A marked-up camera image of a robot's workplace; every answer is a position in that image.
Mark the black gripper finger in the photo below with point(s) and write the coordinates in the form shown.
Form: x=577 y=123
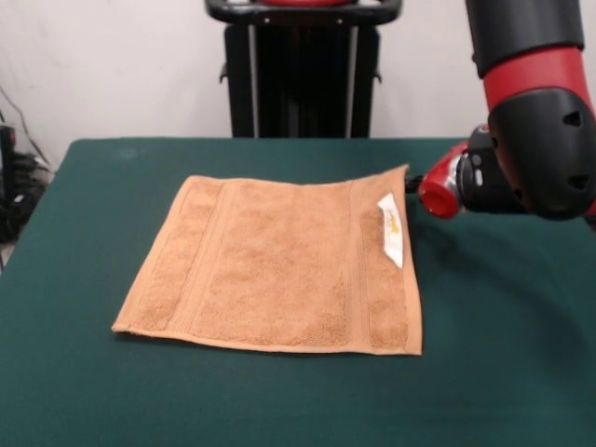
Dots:
x=413 y=181

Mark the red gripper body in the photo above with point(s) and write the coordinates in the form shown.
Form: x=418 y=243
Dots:
x=437 y=195

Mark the dark green table cloth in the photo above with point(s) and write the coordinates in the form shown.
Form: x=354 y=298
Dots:
x=139 y=396

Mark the tan terry towel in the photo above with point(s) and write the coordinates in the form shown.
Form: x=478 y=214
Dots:
x=279 y=270

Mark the black electronics box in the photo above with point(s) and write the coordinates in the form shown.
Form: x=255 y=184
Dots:
x=7 y=158

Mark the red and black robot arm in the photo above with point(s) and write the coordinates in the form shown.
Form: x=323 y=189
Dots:
x=535 y=116

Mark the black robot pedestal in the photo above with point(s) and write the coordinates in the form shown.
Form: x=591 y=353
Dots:
x=302 y=70

